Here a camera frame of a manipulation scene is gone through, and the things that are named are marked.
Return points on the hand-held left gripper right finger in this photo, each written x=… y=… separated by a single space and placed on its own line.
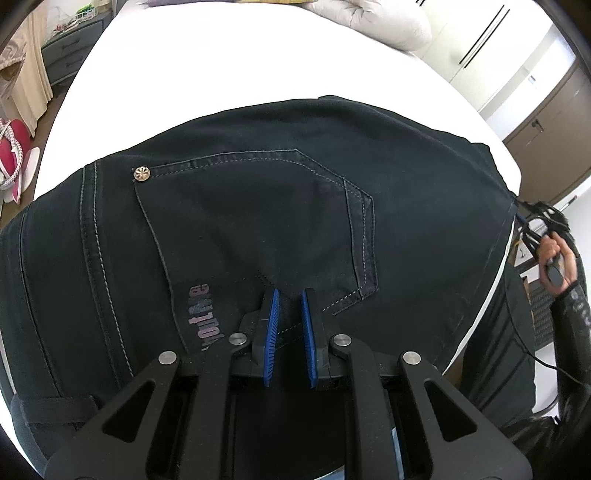
x=310 y=341

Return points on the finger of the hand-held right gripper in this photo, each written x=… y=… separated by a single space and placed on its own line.
x=540 y=221

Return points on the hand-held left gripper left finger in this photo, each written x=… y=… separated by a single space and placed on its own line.
x=270 y=337

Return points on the black pants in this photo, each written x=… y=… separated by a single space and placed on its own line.
x=231 y=207

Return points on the person's right forearm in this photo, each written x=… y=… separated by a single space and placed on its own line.
x=572 y=332

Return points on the person's right hand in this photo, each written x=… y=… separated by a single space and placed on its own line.
x=551 y=249

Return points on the brown cabinet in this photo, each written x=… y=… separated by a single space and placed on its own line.
x=554 y=120

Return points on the white wardrobe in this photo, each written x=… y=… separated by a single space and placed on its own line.
x=508 y=46

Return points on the white rolled duvet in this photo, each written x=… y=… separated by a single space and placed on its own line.
x=383 y=23

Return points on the white bed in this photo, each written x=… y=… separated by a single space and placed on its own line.
x=231 y=60

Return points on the red garment steamer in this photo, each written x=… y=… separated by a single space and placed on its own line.
x=11 y=147

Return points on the beige curtain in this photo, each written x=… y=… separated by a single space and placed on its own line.
x=32 y=92

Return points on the grey nightstand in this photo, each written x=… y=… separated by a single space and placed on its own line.
x=69 y=50

